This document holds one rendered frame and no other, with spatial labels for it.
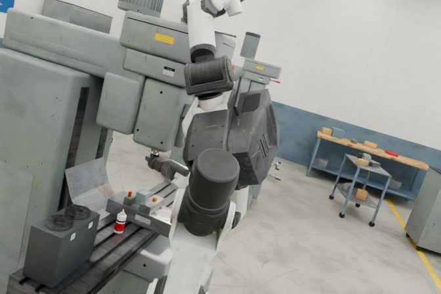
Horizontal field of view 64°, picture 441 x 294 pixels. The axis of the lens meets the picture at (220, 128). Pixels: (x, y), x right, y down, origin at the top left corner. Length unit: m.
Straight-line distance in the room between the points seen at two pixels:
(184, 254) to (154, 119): 0.72
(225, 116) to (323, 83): 6.97
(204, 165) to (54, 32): 1.23
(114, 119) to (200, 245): 0.82
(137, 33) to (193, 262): 0.99
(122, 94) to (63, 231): 0.67
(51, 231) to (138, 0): 1.02
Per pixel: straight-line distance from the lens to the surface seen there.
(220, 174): 0.89
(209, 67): 1.17
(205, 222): 1.02
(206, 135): 1.13
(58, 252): 1.32
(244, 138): 1.09
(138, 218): 1.80
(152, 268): 1.77
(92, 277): 1.45
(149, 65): 1.62
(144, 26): 1.64
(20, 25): 2.06
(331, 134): 7.65
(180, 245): 1.12
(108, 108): 1.73
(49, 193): 1.88
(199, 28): 1.24
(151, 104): 1.64
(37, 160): 1.87
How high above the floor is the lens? 1.79
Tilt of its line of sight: 11 degrees down
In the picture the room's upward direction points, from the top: 15 degrees clockwise
